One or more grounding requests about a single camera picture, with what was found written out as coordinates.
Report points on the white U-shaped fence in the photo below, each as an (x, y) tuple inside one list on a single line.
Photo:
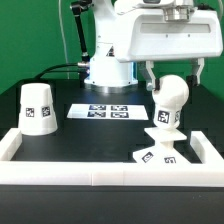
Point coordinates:
[(208, 172)]

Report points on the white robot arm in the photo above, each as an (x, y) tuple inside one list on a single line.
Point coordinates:
[(107, 73)]

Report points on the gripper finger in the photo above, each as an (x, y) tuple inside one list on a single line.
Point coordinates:
[(146, 70), (197, 66)]

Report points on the white lamp shade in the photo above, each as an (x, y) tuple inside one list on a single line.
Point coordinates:
[(37, 116)]

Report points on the white lamp base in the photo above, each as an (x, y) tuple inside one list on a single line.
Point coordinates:
[(163, 151)]

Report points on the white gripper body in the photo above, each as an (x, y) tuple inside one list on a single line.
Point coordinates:
[(144, 31)]

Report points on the white marker sheet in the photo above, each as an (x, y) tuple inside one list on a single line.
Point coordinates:
[(107, 112)]

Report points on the white lamp bulb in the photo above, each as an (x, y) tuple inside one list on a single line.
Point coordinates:
[(169, 100)]

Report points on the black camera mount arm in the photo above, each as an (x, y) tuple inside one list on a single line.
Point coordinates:
[(77, 8)]

